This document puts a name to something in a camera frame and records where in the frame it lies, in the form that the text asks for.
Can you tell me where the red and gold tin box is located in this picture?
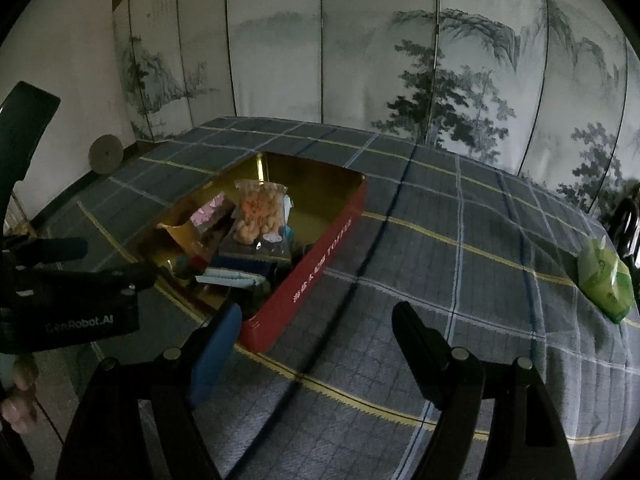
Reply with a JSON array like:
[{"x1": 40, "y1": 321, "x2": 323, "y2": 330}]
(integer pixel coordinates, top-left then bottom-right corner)
[{"x1": 137, "y1": 151, "x2": 368, "y2": 353}]

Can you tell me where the painted landscape folding screen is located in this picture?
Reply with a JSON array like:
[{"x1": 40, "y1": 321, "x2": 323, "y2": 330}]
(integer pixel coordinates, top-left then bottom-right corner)
[{"x1": 112, "y1": 0, "x2": 640, "y2": 211}]

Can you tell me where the clear packet of orange snacks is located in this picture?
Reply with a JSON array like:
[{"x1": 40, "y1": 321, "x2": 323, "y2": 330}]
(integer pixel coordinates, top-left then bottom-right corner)
[{"x1": 234, "y1": 179, "x2": 291, "y2": 248}]

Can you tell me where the green tissue pack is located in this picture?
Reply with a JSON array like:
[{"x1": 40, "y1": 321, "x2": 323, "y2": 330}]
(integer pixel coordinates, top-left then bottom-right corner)
[{"x1": 577, "y1": 235, "x2": 636, "y2": 324}]

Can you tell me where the round grey wall disc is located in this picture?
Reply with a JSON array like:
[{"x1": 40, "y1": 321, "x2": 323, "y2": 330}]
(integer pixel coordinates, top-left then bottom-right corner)
[{"x1": 89, "y1": 133, "x2": 123, "y2": 176}]

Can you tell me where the person's left hand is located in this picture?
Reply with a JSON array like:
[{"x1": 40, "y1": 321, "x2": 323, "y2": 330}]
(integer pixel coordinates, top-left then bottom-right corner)
[{"x1": 0, "y1": 355, "x2": 40, "y2": 435}]

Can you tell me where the pink patterned snack packet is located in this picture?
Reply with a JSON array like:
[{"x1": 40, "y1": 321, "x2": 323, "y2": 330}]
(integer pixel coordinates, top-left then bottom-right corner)
[{"x1": 190, "y1": 195, "x2": 227, "y2": 227}]

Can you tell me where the dark wooden chair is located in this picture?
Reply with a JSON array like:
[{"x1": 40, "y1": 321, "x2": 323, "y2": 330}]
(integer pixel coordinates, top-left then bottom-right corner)
[{"x1": 602, "y1": 197, "x2": 640, "y2": 271}]

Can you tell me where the grey plaid tablecloth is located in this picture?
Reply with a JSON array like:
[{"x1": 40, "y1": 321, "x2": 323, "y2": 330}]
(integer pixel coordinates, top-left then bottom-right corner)
[{"x1": 30, "y1": 116, "x2": 640, "y2": 480}]

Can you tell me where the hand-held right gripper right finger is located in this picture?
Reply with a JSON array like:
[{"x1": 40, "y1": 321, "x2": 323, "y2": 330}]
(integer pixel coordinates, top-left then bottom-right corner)
[{"x1": 391, "y1": 301, "x2": 576, "y2": 480}]

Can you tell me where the orange snack packet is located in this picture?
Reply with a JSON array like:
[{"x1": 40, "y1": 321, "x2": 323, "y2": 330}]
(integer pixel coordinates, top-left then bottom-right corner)
[{"x1": 157, "y1": 220, "x2": 213, "y2": 263}]

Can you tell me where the navy blue snack packet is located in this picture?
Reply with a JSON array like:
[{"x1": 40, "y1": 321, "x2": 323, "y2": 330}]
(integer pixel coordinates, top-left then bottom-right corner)
[{"x1": 195, "y1": 240, "x2": 297, "y2": 288}]

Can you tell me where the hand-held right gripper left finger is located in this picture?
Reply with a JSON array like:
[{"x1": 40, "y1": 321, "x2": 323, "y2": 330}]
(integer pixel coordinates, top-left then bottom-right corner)
[{"x1": 55, "y1": 302, "x2": 244, "y2": 480}]

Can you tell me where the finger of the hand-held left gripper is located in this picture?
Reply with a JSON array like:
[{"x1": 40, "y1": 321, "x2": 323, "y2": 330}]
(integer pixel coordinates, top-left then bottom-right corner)
[
  {"x1": 0, "y1": 237, "x2": 90, "y2": 267},
  {"x1": 15, "y1": 263, "x2": 158, "y2": 297}
]

